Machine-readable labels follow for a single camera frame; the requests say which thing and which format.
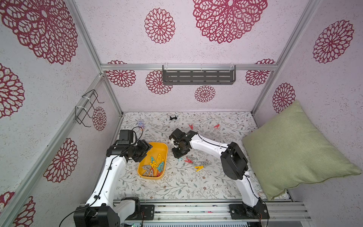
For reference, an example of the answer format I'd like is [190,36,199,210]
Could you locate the yellow clothespin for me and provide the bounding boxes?
[195,166,204,172]
[157,154,164,163]

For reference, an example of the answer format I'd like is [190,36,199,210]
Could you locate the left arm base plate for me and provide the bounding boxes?
[128,205,155,220]

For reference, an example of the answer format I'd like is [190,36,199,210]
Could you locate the black wire wall rack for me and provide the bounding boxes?
[74,89,104,128]

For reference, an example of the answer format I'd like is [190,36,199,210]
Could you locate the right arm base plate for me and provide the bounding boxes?
[229,203,270,220]

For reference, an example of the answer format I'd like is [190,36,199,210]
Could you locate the grey clothespin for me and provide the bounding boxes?
[142,165,154,177]

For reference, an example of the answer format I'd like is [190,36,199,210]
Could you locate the yellow storage box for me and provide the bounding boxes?
[138,142,169,180]

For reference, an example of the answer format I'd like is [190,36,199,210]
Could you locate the purple bunny figurine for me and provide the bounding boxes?
[138,121,145,129]

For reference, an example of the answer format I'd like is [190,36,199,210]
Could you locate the green pillow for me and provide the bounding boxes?
[242,101,362,201]

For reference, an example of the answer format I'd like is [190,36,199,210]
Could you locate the grey wall shelf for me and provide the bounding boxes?
[162,65,236,85]

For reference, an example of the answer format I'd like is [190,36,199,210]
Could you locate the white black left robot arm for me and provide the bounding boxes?
[73,140,153,227]

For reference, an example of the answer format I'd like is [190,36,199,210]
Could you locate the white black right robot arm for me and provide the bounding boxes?
[169,129,269,219]

